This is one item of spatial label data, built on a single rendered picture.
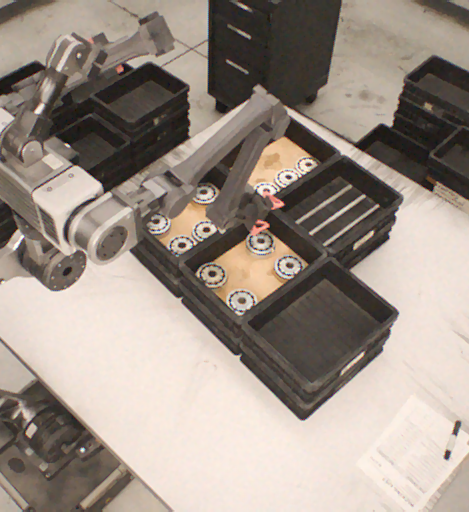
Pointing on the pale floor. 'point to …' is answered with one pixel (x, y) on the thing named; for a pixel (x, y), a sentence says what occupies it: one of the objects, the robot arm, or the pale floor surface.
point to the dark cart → (269, 49)
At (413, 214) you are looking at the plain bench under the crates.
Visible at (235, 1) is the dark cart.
